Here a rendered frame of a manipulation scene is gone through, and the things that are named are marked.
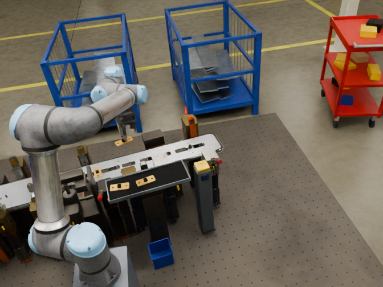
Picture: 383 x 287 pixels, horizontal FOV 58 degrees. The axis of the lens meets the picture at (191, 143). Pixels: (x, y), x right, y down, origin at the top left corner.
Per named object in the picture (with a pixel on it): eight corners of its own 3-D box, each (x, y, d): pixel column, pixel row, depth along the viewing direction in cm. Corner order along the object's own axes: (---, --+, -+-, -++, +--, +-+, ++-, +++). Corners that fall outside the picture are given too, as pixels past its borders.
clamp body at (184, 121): (195, 155, 238) (191, 111, 216) (202, 167, 228) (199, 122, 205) (183, 158, 237) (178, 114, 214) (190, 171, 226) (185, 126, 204)
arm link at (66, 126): (78, 117, 94) (148, 78, 137) (44, 113, 97) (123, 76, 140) (83, 155, 99) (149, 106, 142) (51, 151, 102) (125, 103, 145)
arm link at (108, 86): (111, 90, 133) (123, 78, 141) (86, 89, 135) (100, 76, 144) (115, 108, 137) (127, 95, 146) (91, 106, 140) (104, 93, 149)
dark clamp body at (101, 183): (126, 225, 195) (111, 176, 171) (130, 242, 186) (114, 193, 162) (113, 229, 194) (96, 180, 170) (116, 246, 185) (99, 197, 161)
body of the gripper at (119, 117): (137, 122, 161) (133, 99, 154) (120, 128, 158) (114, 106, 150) (130, 115, 166) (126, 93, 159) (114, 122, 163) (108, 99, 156)
